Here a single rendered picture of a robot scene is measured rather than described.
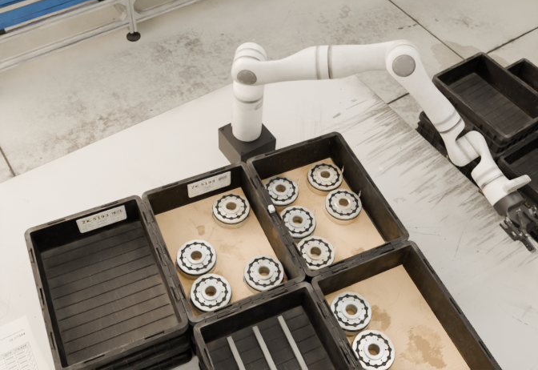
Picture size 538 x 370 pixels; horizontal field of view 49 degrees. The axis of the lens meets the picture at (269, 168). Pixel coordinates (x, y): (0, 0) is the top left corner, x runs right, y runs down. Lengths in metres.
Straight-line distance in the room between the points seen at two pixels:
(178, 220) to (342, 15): 2.31
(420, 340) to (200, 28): 2.45
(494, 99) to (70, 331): 1.90
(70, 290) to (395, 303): 0.82
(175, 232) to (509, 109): 1.56
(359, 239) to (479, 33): 2.37
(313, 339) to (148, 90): 1.99
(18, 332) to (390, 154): 1.24
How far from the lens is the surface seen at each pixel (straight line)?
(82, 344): 1.54
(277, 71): 1.63
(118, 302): 1.56
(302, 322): 1.52
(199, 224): 1.65
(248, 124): 1.81
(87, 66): 3.38
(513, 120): 2.62
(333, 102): 2.16
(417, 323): 1.58
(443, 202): 1.96
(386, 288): 1.60
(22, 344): 1.72
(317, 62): 1.61
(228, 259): 1.59
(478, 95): 2.66
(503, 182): 1.68
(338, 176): 1.73
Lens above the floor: 2.22
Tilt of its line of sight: 52 degrees down
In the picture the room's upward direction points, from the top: 5 degrees clockwise
